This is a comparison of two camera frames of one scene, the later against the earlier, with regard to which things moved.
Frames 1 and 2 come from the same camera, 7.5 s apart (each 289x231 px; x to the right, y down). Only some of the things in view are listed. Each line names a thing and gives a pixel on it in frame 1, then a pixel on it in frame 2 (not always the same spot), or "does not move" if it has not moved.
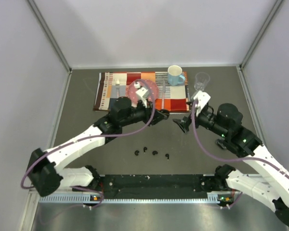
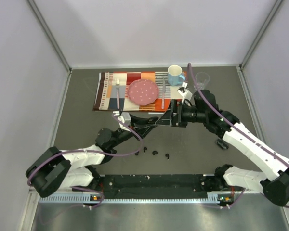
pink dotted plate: x=151 y=86 does not move
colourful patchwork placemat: x=111 y=85 does not move
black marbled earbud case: x=222 y=143 does not move
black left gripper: x=158 y=116 → x=141 y=126
